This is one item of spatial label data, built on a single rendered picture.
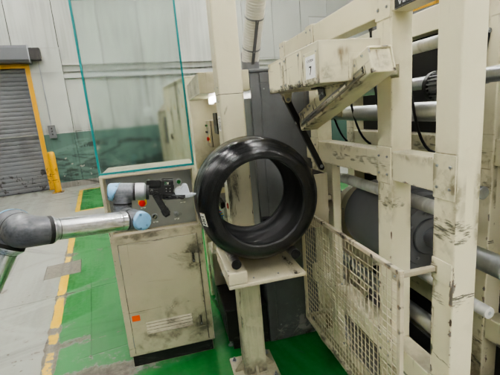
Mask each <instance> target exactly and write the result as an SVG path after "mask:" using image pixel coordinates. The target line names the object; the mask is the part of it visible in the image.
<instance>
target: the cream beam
mask: <svg viewBox="0 0 500 375"><path fill-rule="evenodd" d="M372 45H380V38H379V37H374V38H357V39H325V40H317V41H315V42H313V43H311V44H309V45H307V46H305V47H303V48H301V49H299V50H297V51H295V52H293V53H291V54H289V55H287V56H285V57H283V58H281V59H279V60H277V61H275V62H273V63H271V64H269V65H268V70H269V91H270V94H279V93H283V92H307V91H315V90H318V89H313V90H311V88H315V87H326V86H333V85H337V84H342V83H349V82H351V81H352V80H353V60H354V59H355V58H356V57H357V56H358V55H359V54H360V53H361V52H362V51H363V50H365V49H366V48H367V47H368V46H372ZM313 54H315V77H314V78H312V79H308V80H306V69H305V58H306V57H308V56H311V55H313Z"/></svg>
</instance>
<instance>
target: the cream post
mask: <svg viewBox="0 0 500 375"><path fill-rule="evenodd" d="M205 2H206V10H207V17H208V31H209V39H210V47H211V61H212V69H213V76H214V90H215V98H216V105H217V119H218V117H220V123H221V131H219V141H220V145H221V144H223V143H225V142H226V141H229V140H231V139H233V138H238V137H241V136H247V133H246V116H245V107H244V98H243V81H242V72H241V63H240V46H239V37H238V29H237V12H236V3H235V0H205ZM226 182H227V185H226V184H225V199H226V207H227V203H228V207H229V208H227V215H228V222H229V223H231V224H233V225H238V226H249V225H254V212H253V202H252V193H251V177H250V167H249V162H247V163H245V164H243V165H241V166H240V167H238V168H237V169H236V170H235V171H234V172H233V173H232V174H231V175H230V176H229V177H228V178H227V180H226ZM235 295H236V302H237V316H238V324H239V331H240V345H241V353H242V360H243V361H244V368H245V371H246V375H251V374H256V373H257V371H256V365H258V369H259V372H263V371H266V370H267V367H266V350H265V341H264V332H263V315H262V307H261V297H260V285H256V286H248V287H244V288H240V289H236V290H235Z"/></svg>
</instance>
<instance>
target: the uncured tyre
mask: <svg viewBox="0 0 500 375"><path fill-rule="evenodd" d="M262 158H267V159H269V160H271V161H272V162H273V163H274V164H275V166H276V167H277V168H278V170H279V172H280V174H281V177H282V180H283V195H282V198H281V202H280V204H279V206H278V208H277V209H276V211H275V212H274V213H273V214H272V215H271V216H270V217H269V218H268V219H266V220H264V221H263V222H261V223H258V224H256V225H251V226H238V225H233V224H231V223H229V222H227V221H225V220H224V219H223V218H222V217H221V216H220V214H219V196H220V193H221V190H222V187H223V185H224V184H225V181H226V180H227V178H228V177H229V176H230V175H231V174H232V173H233V172H234V171H235V170H236V169H237V168H238V167H240V166H241V165H243V164H245V163H247V162H249V161H253V160H256V159H262ZM193 192H194V193H196V195H195V196H193V200H194V205H195V209H196V212H197V215H198V217H199V221H200V222H201V225H202V227H203V229H204V231H205V233H206V234H207V235H208V237H209V238H210V239H211V240H212V241H213V242H214V243H215V244H216V245H217V246H219V247H220V248H221V249H222V250H224V251H226V252H228V253H230V254H232V255H235V256H238V257H243V258H248V259H262V258H267V257H272V256H275V255H277V254H280V253H281V252H283V251H286V250H287V249H289V248H290V247H291V246H293V245H294V244H295V243H297V242H298V241H299V240H300V239H301V237H302V236H303V235H304V233H305V232H306V231H307V229H308V228H309V226H310V223H311V222H312V220H313V217H314V214H315V210H316V205H317V187H316V182H315V177H314V175H313V172H312V170H311V169H310V166H309V165H308V163H307V162H306V160H305V159H304V157H303V156H302V155H301V154H300V153H299V152H298V151H297V150H295V149H294V148H293V147H291V146H289V145H288V144H286V143H284V142H282V141H279V140H276V139H273V138H266V137H261V136H256V135H247V136H241V137H238V138H233V139H231V140H229V141H226V142H225V143H223V144H221V145H219V146H218V147H217V148H216V149H214V150H213V151H212V152H211V153H210V154H209V155H208V156H207V158H206V159H205V160H204V161H203V163H202V165H201V167H200V168H199V171H198V173H197V175H196V179H195V183H194V188H193ZM200 213H202V214H205V218H206V221H207V224H208V227H206V226H204V225H203V224H202V219H201V216H200Z"/></svg>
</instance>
